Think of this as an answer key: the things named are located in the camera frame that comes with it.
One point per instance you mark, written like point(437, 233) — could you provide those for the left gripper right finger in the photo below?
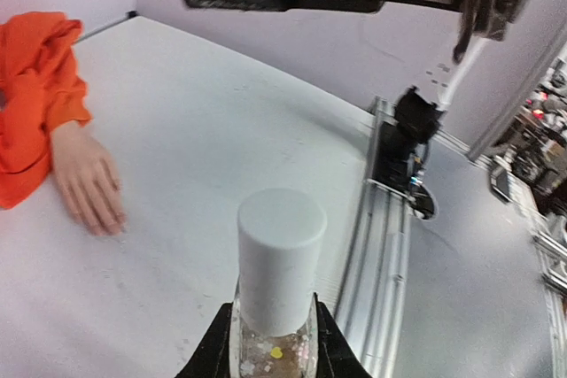
point(335, 358)

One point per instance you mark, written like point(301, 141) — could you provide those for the orange cloth garment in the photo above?
point(42, 90)

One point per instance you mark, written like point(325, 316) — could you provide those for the aluminium front rail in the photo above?
point(400, 306)

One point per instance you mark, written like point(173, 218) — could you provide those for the white nail polish cap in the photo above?
point(280, 234)

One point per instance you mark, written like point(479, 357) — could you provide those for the clear nail polish bottle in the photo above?
point(252, 354)

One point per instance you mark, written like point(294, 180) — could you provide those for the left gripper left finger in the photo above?
point(211, 357)

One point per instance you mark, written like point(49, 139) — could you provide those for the mannequin hand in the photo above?
point(87, 179)

